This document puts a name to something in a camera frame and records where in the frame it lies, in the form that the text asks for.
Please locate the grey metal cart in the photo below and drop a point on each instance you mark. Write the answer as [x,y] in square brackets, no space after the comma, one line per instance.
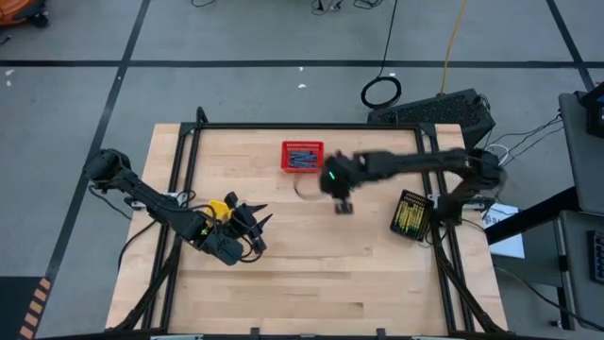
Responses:
[580,160]

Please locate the black plastic basket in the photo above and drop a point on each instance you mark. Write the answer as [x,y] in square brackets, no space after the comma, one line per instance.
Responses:
[417,196]

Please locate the white paper sheet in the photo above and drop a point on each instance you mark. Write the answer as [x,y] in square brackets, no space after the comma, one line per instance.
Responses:
[512,248]

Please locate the black orange striped mat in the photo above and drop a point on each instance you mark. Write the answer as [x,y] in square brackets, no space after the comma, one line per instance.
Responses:
[11,307]

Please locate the orange wheeled cart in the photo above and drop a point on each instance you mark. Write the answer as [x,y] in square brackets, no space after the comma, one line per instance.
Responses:
[14,9]

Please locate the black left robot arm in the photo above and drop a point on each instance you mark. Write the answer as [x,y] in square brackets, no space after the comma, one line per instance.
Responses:
[151,203]

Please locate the yellow plastic basket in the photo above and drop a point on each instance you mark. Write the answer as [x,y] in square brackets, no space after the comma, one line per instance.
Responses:
[219,210]

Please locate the black device box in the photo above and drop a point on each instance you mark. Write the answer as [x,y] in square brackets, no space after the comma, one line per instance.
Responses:
[595,118]

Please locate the red plastic basket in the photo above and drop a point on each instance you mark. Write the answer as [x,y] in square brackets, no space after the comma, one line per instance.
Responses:
[307,144]

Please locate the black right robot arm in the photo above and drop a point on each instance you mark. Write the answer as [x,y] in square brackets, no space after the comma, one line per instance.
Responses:
[415,163]

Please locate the black aluminium table frame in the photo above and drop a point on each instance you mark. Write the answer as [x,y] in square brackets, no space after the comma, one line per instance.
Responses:
[307,126]

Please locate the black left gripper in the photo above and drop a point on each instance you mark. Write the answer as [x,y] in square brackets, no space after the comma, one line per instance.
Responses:
[243,222]

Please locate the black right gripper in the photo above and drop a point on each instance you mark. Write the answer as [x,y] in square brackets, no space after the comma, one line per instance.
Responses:
[340,177]

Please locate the black computer case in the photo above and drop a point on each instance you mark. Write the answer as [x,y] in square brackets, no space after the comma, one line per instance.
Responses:
[439,111]

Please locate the black stand beam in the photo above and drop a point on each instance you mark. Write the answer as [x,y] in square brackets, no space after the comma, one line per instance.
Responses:
[566,200]

